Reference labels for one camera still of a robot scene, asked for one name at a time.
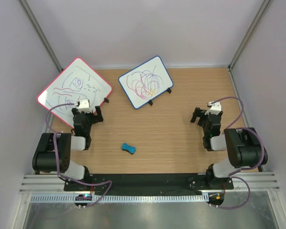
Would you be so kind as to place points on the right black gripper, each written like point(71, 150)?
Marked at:
point(198, 112)

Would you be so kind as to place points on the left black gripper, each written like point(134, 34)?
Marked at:
point(95, 118)

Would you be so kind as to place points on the blue whiteboard eraser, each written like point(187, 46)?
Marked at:
point(128, 148)

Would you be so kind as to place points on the blue framed whiteboard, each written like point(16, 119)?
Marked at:
point(146, 81)

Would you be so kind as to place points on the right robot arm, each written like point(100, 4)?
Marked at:
point(244, 151)

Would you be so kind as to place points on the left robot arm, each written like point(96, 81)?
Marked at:
point(53, 152)

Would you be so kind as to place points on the pink framed whiteboard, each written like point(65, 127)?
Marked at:
point(76, 82)

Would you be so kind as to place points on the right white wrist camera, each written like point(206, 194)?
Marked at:
point(214, 108)

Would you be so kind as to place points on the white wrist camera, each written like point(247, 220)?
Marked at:
point(83, 105)
point(214, 108)

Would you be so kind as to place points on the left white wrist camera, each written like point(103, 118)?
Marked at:
point(83, 105)

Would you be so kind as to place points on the blue board wire stand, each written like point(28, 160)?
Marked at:
point(150, 102)

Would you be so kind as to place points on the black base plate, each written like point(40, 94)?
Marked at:
point(159, 184)

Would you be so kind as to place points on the aluminium rail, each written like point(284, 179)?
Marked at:
point(259, 181)

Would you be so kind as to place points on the slotted cable duct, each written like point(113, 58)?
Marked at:
point(86, 199)

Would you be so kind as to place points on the left corner aluminium post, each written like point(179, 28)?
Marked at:
point(37, 28)

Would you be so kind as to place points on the corner aluminium post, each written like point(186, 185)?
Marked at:
point(250, 31)
point(37, 28)

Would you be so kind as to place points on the right corner aluminium post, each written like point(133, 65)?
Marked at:
point(250, 31)

